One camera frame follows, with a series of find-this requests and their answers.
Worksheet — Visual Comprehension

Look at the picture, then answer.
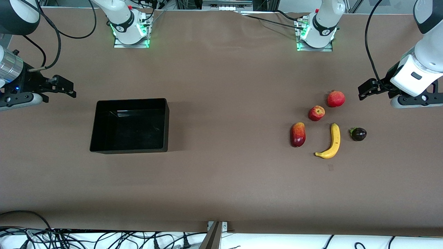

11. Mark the red apple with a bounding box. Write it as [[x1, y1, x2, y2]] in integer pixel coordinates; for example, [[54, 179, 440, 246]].
[[308, 105, 326, 122]]

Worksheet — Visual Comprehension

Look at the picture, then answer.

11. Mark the yellow banana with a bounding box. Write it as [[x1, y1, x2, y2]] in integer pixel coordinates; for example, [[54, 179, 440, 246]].
[[314, 123, 341, 159]]

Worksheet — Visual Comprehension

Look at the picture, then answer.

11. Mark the black rectangular plastic box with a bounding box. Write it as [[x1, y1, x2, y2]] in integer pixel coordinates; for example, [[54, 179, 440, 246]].
[[89, 98, 170, 155]]

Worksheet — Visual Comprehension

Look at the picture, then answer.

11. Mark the red pomegranate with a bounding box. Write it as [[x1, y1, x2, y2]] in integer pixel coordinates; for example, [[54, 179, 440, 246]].
[[327, 90, 346, 108]]

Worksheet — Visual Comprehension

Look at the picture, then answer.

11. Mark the dark purple eggplant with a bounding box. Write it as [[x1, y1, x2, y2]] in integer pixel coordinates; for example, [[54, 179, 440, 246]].
[[349, 127, 368, 142]]

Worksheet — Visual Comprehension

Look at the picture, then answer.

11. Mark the red yellow mango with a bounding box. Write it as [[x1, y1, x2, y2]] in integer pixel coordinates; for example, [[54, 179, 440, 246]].
[[290, 122, 307, 148]]

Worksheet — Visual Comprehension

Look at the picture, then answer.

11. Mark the white terminal strip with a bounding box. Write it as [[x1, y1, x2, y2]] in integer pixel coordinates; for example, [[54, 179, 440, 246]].
[[202, 0, 254, 11]]

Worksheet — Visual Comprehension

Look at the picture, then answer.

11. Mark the brown table cover sheet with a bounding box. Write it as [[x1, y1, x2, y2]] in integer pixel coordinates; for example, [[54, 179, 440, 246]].
[[0, 7, 443, 233]]

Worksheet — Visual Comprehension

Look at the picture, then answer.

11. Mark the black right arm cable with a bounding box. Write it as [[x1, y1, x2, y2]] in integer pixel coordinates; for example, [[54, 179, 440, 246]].
[[21, 0, 97, 72]]

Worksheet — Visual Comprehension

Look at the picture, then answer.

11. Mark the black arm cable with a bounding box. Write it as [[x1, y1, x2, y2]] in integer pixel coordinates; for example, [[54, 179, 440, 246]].
[[364, 0, 391, 91], [21, 0, 97, 72]]

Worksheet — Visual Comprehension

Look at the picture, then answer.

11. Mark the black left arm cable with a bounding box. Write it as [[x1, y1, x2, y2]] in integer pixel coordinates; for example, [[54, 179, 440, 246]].
[[364, 0, 391, 91]]

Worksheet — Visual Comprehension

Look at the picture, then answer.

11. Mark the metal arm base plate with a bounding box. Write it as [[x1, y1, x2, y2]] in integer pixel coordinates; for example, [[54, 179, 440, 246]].
[[295, 17, 334, 52], [114, 13, 151, 48]]

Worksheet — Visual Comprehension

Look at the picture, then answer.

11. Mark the dark metal rack frame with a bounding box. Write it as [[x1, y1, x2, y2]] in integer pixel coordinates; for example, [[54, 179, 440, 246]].
[[175, 0, 279, 12]]

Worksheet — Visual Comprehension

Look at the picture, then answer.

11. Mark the tangled black power cable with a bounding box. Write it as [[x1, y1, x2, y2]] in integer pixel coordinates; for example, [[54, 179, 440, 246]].
[[0, 227, 208, 249]]

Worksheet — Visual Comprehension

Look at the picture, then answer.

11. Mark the metal bracket post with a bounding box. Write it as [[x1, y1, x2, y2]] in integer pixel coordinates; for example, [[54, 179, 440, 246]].
[[199, 221, 229, 249]]

